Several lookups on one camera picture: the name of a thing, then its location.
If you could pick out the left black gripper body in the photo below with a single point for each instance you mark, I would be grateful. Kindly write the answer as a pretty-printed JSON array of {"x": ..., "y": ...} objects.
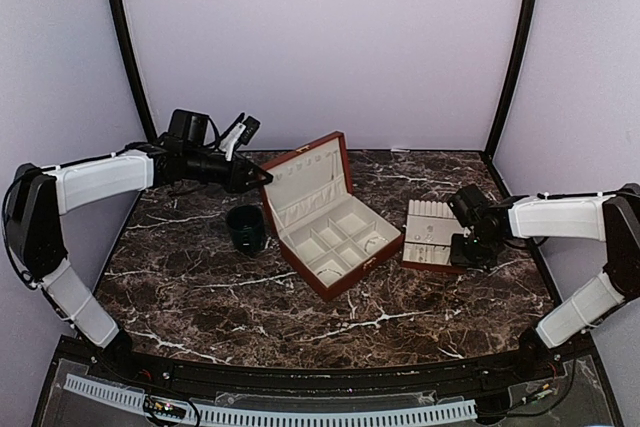
[{"x": 229, "y": 182}]

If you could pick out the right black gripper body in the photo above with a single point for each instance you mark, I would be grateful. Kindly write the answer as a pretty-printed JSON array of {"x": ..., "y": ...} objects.
[{"x": 475, "y": 252}]

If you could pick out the dark green cup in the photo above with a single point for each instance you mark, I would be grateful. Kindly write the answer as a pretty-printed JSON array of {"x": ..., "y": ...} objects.
[{"x": 246, "y": 228}]

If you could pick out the red jewelry tray cream insert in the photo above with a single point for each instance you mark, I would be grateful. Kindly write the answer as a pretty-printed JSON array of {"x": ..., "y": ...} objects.
[{"x": 430, "y": 226}]

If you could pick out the red wooden jewelry box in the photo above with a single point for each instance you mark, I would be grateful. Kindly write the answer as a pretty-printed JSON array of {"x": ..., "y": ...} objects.
[{"x": 328, "y": 236}]

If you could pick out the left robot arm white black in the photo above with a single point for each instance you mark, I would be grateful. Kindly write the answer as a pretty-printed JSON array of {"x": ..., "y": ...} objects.
[{"x": 40, "y": 198}]

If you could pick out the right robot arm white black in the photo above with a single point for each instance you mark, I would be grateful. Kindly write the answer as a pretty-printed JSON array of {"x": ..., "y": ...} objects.
[{"x": 610, "y": 218}]

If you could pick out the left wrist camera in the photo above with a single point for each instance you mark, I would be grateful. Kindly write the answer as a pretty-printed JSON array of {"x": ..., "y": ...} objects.
[{"x": 240, "y": 133}]

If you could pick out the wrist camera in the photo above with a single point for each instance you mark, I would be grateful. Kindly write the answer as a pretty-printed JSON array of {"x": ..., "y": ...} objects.
[
  {"x": 240, "y": 133},
  {"x": 468, "y": 204}
]

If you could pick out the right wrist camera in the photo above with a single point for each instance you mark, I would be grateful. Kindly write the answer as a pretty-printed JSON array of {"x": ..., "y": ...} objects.
[{"x": 468, "y": 204}]

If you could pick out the white slotted cable duct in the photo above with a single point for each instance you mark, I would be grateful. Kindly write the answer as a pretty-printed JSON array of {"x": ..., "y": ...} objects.
[{"x": 247, "y": 410}]

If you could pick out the black front table rail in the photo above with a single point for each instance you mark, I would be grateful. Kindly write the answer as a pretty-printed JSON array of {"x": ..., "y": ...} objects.
[{"x": 484, "y": 376}]

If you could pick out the left black frame post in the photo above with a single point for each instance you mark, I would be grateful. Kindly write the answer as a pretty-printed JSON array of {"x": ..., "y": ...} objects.
[{"x": 130, "y": 64}]

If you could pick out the black frame post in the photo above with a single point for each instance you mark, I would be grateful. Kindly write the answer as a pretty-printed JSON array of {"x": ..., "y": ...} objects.
[
  {"x": 516, "y": 58},
  {"x": 130, "y": 64}
]

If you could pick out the right black frame post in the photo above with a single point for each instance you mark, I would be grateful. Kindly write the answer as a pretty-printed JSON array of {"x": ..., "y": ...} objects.
[{"x": 516, "y": 58}]

